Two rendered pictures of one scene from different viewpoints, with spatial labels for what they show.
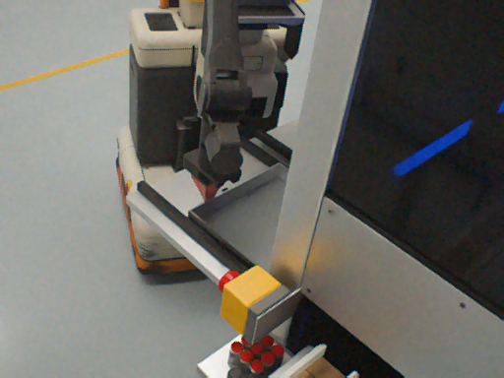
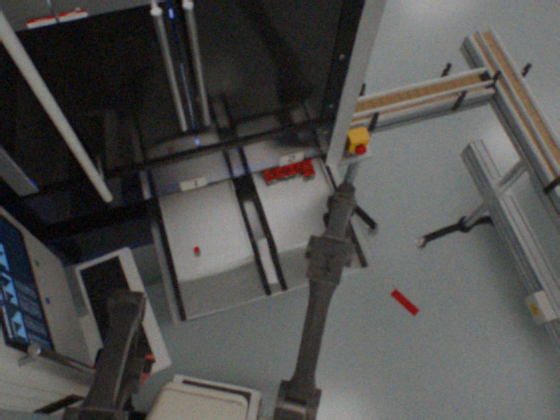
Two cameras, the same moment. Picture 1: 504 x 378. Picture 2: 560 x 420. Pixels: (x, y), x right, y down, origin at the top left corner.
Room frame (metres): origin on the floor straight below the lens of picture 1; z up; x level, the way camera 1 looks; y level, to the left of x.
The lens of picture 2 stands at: (1.62, 0.21, 2.57)
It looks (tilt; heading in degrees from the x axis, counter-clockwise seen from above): 66 degrees down; 207
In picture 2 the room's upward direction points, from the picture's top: 5 degrees clockwise
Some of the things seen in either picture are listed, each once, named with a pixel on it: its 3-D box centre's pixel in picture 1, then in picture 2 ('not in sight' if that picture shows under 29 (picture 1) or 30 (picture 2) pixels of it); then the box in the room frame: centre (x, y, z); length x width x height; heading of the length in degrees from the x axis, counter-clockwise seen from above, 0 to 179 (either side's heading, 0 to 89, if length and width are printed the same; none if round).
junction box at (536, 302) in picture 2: not in sight; (540, 307); (0.59, 0.92, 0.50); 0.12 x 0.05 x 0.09; 50
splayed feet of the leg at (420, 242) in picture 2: not in sight; (462, 227); (0.20, 0.56, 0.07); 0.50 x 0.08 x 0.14; 140
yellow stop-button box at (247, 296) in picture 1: (253, 302); (355, 138); (0.62, -0.03, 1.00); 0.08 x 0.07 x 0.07; 50
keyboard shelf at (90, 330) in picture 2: not in sight; (110, 319); (1.58, -0.41, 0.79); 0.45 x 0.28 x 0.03; 57
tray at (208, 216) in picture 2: not in sight; (203, 222); (1.15, -0.32, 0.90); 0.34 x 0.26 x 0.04; 50
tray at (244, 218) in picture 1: (296, 236); (297, 197); (0.89, -0.10, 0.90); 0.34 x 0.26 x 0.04; 51
